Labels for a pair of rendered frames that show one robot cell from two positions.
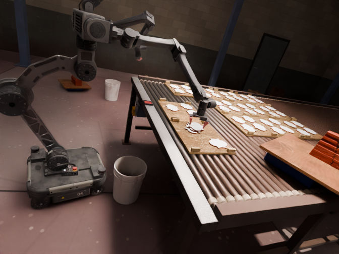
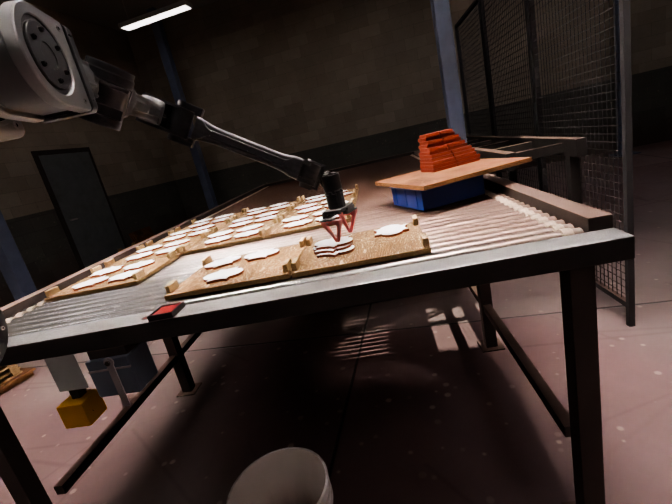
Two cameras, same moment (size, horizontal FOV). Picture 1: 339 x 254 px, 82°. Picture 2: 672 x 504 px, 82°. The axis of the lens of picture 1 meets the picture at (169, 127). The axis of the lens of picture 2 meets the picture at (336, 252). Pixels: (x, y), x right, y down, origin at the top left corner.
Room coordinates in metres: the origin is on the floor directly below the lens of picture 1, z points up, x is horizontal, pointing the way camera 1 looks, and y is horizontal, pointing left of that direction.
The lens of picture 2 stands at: (0.68, 0.86, 1.27)
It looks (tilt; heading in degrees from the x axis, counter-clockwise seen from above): 15 degrees down; 302
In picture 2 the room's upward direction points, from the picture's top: 13 degrees counter-clockwise
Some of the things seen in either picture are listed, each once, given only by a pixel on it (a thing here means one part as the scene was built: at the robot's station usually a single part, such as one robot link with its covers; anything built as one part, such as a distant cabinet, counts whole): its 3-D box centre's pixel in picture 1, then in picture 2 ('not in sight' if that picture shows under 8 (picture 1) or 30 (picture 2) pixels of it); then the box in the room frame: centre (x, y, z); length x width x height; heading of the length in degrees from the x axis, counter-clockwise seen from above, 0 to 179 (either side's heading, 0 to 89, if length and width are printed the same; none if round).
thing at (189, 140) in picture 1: (200, 136); (361, 246); (1.27, -0.23, 0.93); 0.41 x 0.35 x 0.02; 24
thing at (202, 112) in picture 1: (201, 112); (336, 201); (1.30, -0.19, 1.10); 0.10 x 0.07 x 0.07; 92
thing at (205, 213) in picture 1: (152, 115); (229, 312); (1.52, 0.16, 0.88); 2.08 x 0.08 x 0.06; 24
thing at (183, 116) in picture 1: (181, 112); (243, 268); (1.66, -0.07, 0.93); 0.41 x 0.35 x 0.02; 23
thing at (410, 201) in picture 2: (296, 161); (435, 189); (1.19, -0.89, 0.97); 0.31 x 0.31 x 0.10; 45
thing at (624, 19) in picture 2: not in sight; (512, 122); (1.04, -2.83, 1.11); 3.04 x 0.03 x 2.21; 114
